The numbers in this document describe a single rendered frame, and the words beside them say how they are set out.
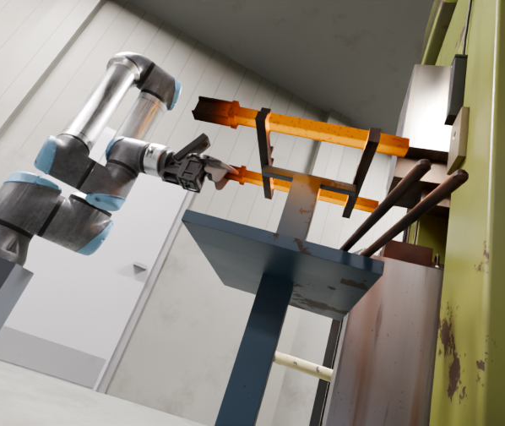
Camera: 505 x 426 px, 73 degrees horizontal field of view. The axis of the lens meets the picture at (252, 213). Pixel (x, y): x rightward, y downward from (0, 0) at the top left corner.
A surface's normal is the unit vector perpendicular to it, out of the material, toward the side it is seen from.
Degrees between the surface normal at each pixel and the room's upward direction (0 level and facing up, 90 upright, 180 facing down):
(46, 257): 90
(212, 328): 90
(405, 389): 90
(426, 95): 90
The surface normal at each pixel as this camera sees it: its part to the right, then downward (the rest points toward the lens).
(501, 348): -0.17, -0.46
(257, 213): 0.34, -0.29
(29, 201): 0.58, -0.15
